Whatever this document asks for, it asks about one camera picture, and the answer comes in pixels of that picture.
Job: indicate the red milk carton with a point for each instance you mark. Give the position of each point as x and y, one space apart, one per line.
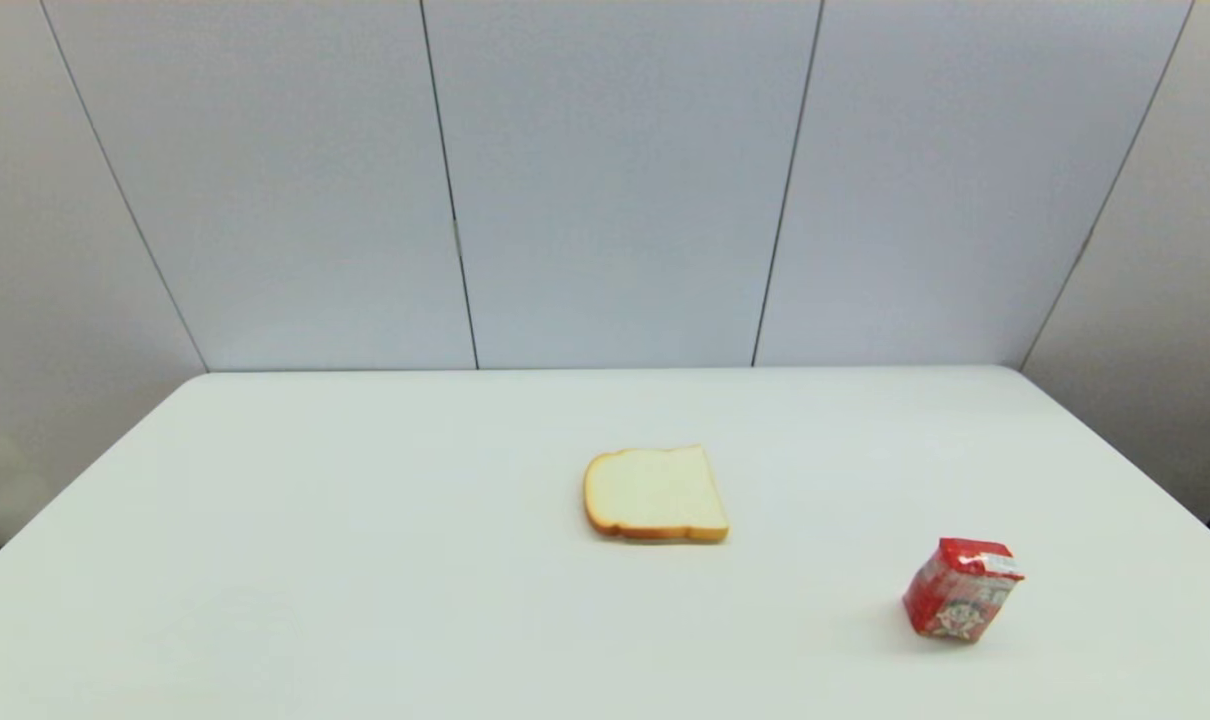
955 595

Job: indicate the white bread slice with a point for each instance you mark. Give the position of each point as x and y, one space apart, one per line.
655 495

